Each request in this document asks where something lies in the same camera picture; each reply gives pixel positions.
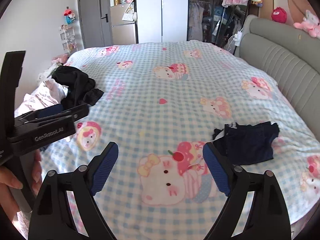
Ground grey door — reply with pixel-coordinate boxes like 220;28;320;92
78;0;113;48

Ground blue checkered cartoon blanket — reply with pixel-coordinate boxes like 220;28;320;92
42;41;319;239

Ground white charger with cable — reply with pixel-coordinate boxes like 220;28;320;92
228;31;242;47

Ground black clothes pile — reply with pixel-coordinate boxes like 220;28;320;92
52;66;104;110

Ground person's left hand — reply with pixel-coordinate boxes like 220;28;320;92
0;149;43;228

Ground white wardrobe panel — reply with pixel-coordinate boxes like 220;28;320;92
137;0;189;43

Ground white small wall shelf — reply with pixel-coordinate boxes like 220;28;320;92
59;24;78;55

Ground navy shorts white stripes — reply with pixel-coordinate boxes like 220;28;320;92
212;121;280;165

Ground pink cat plush toy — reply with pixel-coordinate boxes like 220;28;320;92
293;10;320;39

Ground red round plush toy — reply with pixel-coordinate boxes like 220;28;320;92
271;7;287;23

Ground open wardrobe hanging clothes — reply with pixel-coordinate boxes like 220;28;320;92
187;0;251;54

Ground grey-green padded headboard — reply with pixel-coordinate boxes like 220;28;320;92
235;15;319;138

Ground white pink clothes pile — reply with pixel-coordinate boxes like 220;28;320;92
14;63;68;117

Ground red blue wall toy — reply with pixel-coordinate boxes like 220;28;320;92
63;7;76;25

